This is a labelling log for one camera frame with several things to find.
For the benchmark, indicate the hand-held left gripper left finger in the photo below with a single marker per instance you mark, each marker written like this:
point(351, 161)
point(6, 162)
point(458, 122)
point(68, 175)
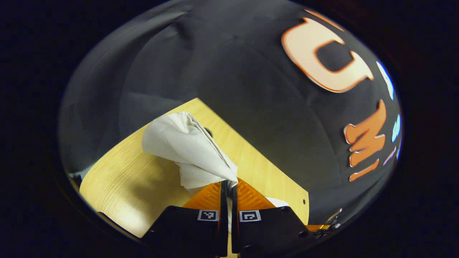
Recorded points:
point(223, 233)

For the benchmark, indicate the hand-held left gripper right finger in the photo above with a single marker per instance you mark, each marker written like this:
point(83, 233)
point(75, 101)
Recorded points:
point(235, 233)

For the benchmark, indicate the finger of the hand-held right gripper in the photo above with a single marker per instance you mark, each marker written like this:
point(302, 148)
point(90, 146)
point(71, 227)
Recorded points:
point(317, 227)

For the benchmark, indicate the black backdrop cloth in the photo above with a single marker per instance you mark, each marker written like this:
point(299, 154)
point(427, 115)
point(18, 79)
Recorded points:
point(233, 71)

